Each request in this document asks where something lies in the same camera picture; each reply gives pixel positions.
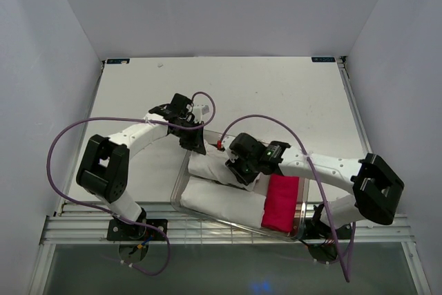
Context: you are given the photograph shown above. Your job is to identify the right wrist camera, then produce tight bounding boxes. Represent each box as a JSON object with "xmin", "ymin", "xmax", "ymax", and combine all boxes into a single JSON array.
[{"xmin": 216, "ymin": 135, "xmax": 235, "ymax": 158}]

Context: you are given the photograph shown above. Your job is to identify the aluminium frame rails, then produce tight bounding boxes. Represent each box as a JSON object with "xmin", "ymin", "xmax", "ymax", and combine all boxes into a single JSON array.
[{"xmin": 30, "ymin": 56, "xmax": 431, "ymax": 294}]

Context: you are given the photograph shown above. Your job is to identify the blue corner label left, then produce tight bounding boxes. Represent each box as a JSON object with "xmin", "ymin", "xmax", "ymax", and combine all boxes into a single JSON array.
[{"xmin": 106, "ymin": 58, "xmax": 130, "ymax": 65}]

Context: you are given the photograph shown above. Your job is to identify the blue corner label right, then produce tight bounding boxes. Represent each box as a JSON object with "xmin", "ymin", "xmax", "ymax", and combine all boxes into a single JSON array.
[{"xmin": 311, "ymin": 57, "xmax": 336, "ymax": 63}]

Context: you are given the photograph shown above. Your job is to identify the blue corner label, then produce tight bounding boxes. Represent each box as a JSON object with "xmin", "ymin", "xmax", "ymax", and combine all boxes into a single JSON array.
[
  {"xmin": 311, "ymin": 57, "xmax": 336, "ymax": 63},
  {"xmin": 106, "ymin": 58, "xmax": 130, "ymax": 65}
]

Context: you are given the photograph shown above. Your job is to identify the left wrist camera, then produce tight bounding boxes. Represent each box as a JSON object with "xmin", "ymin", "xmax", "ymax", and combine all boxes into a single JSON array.
[{"xmin": 192, "ymin": 104, "xmax": 210, "ymax": 123}]

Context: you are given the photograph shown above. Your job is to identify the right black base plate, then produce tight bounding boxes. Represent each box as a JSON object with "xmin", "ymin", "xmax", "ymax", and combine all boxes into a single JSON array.
[{"xmin": 301, "ymin": 220, "xmax": 352, "ymax": 240}]

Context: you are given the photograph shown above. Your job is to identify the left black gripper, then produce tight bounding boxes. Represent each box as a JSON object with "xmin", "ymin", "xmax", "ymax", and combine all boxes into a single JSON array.
[{"xmin": 172, "ymin": 120, "xmax": 205, "ymax": 155}]

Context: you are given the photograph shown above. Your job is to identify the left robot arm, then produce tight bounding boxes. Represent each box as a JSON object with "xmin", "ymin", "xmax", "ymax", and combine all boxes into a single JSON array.
[{"xmin": 76, "ymin": 93, "xmax": 210, "ymax": 240}]

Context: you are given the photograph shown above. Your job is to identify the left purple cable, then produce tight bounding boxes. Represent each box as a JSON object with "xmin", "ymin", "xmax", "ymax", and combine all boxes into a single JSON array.
[{"xmin": 46, "ymin": 91, "xmax": 217, "ymax": 276}]

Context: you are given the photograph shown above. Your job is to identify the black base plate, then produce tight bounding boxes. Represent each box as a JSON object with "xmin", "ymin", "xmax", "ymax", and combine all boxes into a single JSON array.
[
  {"xmin": 301, "ymin": 220, "xmax": 352, "ymax": 240},
  {"xmin": 106, "ymin": 219, "xmax": 164, "ymax": 242}
]

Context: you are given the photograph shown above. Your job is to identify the rolled white t-shirt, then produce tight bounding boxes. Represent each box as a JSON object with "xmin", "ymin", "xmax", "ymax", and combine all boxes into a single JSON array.
[{"xmin": 180, "ymin": 177, "xmax": 265, "ymax": 229}]

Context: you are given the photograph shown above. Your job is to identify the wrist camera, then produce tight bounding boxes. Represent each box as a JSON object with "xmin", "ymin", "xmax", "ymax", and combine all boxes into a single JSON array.
[
  {"xmin": 216, "ymin": 135, "xmax": 235, "ymax": 158},
  {"xmin": 192, "ymin": 104, "xmax": 210, "ymax": 123}
]

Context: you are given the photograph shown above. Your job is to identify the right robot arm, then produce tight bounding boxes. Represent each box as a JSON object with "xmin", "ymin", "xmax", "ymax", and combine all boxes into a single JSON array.
[{"xmin": 218, "ymin": 133, "xmax": 405, "ymax": 238}]

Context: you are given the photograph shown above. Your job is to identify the rolled pink t-shirt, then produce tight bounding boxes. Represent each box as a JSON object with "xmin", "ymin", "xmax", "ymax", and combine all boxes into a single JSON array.
[{"xmin": 261, "ymin": 174, "xmax": 300, "ymax": 233}]

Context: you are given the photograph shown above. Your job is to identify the white and green t-shirt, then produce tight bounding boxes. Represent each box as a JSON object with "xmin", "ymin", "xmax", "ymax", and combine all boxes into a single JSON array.
[{"xmin": 188, "ymin": 141, "xmax": 260, "ymax": 191}]

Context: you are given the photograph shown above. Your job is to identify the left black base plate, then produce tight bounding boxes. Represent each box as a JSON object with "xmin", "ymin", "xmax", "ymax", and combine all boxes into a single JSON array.
[{"xmin": 106, "ymin": 219, "xmax": 164, "ymax": 242}]

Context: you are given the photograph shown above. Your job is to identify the clear plastic bin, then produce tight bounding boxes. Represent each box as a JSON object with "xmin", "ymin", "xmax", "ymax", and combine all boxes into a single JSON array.
[{"xmin": 171, "ymin": 151, "xmax": 309, "ymax": 242}]

